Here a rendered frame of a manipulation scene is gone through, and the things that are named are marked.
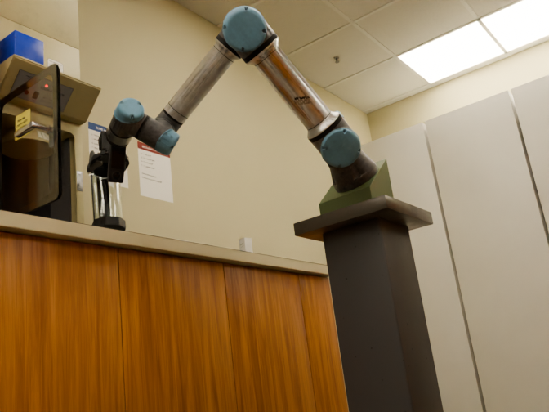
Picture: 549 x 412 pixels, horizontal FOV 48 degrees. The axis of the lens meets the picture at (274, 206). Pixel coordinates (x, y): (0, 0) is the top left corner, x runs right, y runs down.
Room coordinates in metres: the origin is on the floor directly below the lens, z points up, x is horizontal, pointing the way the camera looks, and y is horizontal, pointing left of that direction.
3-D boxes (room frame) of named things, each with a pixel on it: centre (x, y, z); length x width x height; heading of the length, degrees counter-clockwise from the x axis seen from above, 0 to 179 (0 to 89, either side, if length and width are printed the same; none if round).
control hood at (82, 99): (1.75, 0.67, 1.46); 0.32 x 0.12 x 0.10; 145
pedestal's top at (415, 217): (1.86, -0.27, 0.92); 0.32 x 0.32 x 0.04; 54
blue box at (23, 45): (1.67, 0.73, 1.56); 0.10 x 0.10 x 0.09; 55
